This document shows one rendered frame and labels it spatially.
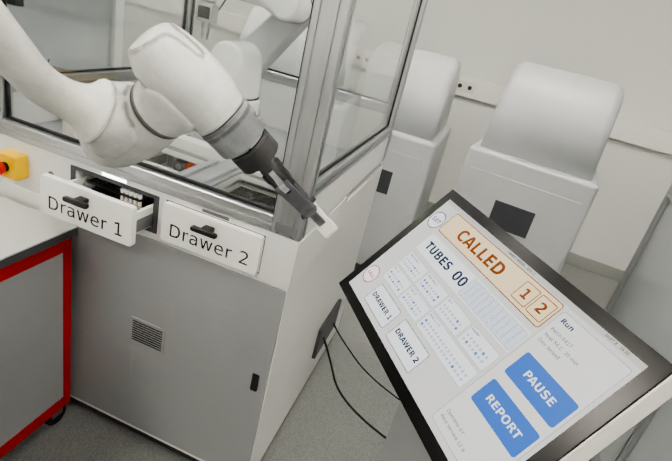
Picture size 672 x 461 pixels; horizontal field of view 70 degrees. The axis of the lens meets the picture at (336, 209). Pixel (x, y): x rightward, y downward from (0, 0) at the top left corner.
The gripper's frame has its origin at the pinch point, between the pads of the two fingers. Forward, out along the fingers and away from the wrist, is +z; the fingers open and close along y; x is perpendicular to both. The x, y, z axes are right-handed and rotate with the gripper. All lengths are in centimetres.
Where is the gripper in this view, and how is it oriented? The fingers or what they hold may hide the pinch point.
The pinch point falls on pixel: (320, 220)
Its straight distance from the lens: 87.8
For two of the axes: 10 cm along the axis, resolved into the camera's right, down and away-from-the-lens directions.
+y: -2.9, -4.3, 8.5
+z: 5.7, 6.4, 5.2
